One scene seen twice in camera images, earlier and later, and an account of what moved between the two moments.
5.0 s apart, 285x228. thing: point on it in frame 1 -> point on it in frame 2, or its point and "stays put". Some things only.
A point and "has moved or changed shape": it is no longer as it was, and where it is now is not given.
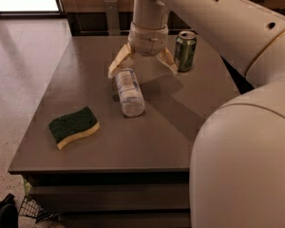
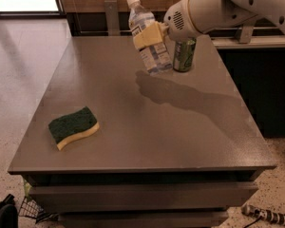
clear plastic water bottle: x=130 y=93 has moved or changed shape
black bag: x=6 y=214 stays put
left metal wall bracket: x=112 y=17 stays put
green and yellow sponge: x=66 y=127 stays put
